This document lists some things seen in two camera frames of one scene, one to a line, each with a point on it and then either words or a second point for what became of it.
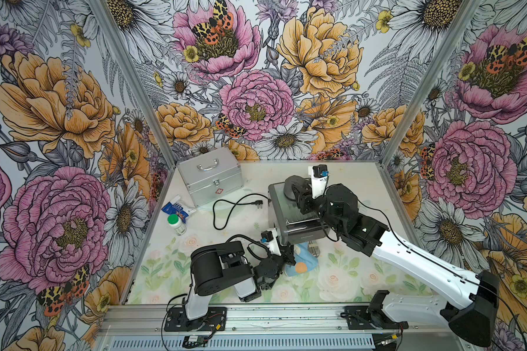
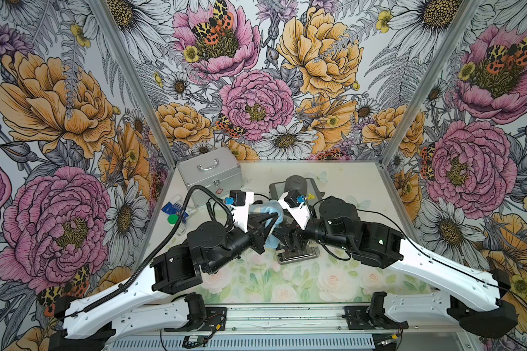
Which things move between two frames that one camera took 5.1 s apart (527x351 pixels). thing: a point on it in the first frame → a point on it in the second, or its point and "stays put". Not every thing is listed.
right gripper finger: [300, 186] → [290, 226]
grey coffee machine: [292, 225] stays put
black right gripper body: [307, 205] → [301, 237]
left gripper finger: [288, 251] → [256, 219]
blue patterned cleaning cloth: [305, 261] → [274, 207]
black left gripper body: [280, 262] → [255, 232]
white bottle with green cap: [177, 224] stays put
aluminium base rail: [271, 317] stays put
